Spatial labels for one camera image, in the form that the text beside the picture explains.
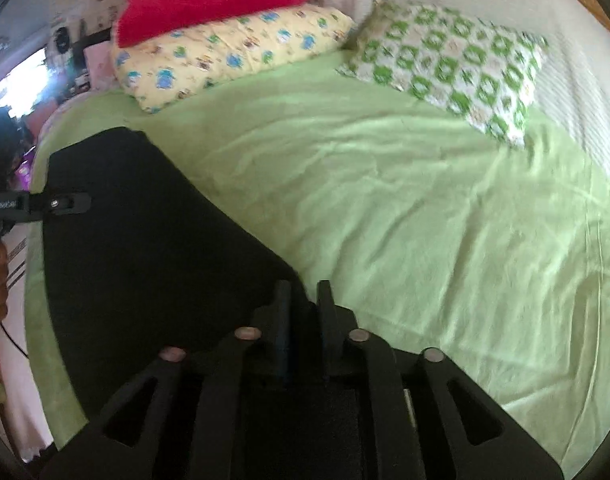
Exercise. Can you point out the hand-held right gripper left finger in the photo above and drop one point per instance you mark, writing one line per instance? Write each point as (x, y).
(283, 320)

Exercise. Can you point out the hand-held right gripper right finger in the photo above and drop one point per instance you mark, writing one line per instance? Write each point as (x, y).
(327, 320)

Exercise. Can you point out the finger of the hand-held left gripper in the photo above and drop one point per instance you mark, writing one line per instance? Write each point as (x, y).
(60, 203)

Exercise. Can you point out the black towel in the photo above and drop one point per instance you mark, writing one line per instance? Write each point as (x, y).
(135, 235)

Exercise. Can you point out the light green bed sheet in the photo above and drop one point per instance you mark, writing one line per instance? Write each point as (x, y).
(410, 240)

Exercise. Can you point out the bright window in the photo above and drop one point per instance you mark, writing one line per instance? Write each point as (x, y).
(20, 80)

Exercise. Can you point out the pink box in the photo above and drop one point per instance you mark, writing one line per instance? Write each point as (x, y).
(99, 65)

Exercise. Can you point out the yellow cartoon print pillow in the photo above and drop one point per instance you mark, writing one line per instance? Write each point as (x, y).
(220, 55)

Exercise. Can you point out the green white checkered pillow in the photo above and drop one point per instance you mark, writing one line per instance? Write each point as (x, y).
(445, 65)

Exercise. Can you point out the white striped bolster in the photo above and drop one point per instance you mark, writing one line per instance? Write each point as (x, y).
(575, 75)

